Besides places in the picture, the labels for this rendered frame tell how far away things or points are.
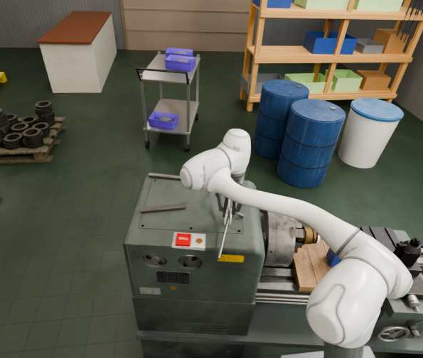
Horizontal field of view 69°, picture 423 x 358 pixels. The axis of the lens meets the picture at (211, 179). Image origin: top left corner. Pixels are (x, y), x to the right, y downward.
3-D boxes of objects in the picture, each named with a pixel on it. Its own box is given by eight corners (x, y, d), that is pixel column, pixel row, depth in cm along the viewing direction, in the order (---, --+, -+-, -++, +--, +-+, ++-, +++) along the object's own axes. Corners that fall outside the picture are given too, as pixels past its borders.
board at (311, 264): (298, 291, 155) (299, 286, 152) (286, 236, 183) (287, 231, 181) (357, 294, 155) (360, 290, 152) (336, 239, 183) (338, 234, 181)
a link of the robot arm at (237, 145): (233, 156, 122) (209, 168, 115) (237, 121, 113) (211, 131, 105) (254, 169, 116) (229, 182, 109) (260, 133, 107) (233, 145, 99)
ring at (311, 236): (301, 236, 149) (320, 236, 149) (297, 221, 156) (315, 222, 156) (296, 248, 155) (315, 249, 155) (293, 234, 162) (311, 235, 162)
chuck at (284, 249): (269, 279, 150) (279, 231, 134) (261, 235, 177) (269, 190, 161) (286, 280, 151) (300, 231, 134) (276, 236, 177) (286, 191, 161)
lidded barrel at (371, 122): (360, 143, 447) (379, 96, 403) (390, 167, 403) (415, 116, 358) (325, 148, 431) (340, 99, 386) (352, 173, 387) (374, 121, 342)
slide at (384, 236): (389, 298, 147) (393, 293, 145) (358, 231, 181) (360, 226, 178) (427, 300, 147) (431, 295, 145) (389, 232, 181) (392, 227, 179)
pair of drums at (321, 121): (296, 136, 455) (310, 77, 401) (332, 187, 363) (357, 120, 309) (247, 138, 445) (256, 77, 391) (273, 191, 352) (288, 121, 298)
